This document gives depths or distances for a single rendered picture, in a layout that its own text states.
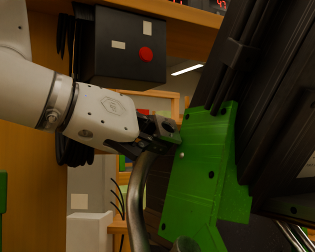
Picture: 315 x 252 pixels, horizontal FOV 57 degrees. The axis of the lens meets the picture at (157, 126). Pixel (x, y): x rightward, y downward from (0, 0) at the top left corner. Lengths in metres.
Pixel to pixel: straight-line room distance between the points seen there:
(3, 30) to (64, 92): 0.14
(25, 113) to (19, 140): 0.28
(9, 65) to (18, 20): 0.10
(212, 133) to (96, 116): 0.16
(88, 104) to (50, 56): 0.31
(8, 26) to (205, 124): 0.31
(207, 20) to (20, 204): 0.60
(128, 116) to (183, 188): 0.13
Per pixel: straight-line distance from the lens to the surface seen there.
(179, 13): 0.72
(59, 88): 0.40
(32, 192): 0.68
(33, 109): 0.39
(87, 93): 0.43
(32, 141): 0.67
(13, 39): 0.49
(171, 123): 0.49
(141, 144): 0.43
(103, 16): 0.65
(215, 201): 0.39
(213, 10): 0.84
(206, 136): 0.43
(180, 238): 0.38
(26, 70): 0.40
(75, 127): 0.40
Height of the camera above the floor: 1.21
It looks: 4 degrees up
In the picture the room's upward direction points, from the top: straight up
